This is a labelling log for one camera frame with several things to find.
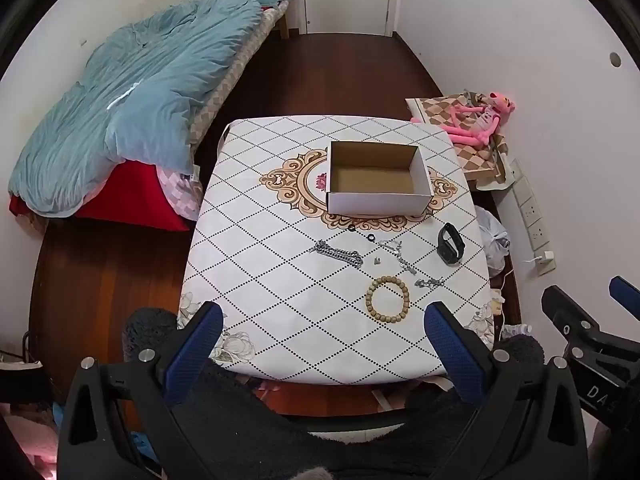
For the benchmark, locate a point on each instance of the light blue duvet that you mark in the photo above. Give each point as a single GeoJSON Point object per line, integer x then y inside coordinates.
{"type": "Point", "coordinates": [135, 100]}

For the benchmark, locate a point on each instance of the red bed sheet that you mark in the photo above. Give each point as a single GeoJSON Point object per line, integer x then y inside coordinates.
{"type": "Point", "coordinates": [135, 195]}

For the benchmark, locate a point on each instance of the white plastic bag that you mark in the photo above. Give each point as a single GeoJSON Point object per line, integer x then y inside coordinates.
{"type": "Point", "coordinates": [492, 240]}

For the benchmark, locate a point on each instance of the pink checked cloth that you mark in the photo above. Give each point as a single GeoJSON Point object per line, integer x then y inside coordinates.
{"type": "Point", "coordinates": [177, 192]}

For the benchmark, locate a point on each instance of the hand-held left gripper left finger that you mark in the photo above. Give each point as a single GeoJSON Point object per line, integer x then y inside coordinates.
{"type": "Point", "coordinates": [195, 350]}

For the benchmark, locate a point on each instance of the diamond patterned tablecloth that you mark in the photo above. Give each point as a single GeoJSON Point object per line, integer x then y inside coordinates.
{"type": "Point", "coordinates": [280, 285]}

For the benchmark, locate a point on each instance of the wooden bed frame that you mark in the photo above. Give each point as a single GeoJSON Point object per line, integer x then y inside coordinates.
{"type": "Point", "coordinates": [284, 25]}

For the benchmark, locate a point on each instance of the brown checkered cloth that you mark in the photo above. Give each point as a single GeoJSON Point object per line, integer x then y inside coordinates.
{"type": "Point", "coordinates": [475, 162]}

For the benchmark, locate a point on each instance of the beige checkered mattress cover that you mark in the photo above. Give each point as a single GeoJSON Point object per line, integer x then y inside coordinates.
{"type": "Point", "coordinates": [225, 85]}

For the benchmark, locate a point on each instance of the white charger plug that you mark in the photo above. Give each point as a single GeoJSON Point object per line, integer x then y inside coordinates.
{"type": "Point", "coordinates": [546, 258]}

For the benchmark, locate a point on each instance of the white power strip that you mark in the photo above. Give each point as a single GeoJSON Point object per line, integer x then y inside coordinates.
{"type": "Point", "coordinates": [532, 215]}

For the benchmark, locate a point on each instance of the cardboard box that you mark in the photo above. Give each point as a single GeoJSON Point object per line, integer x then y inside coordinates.
{"type": "Point", "coordinates": [372, 202]}

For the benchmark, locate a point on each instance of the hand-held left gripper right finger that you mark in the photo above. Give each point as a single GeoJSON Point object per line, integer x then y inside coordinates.
{"type": "Point", "coordinates": [452, 350]}

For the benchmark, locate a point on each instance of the black smart band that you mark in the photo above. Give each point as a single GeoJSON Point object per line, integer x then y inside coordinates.
{"type": "Point", "coordinates": [456, 250]}

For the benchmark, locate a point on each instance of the pink panther plush toy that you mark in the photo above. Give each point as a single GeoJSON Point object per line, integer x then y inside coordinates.
{"type": "Point", "coordinates": [475, 120]}

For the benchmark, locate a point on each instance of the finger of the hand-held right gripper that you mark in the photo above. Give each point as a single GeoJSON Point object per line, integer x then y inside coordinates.
{"type": "Point", "coordinates": [627, 297]}
{"type": "Point", "coordinates": [570, 317]}

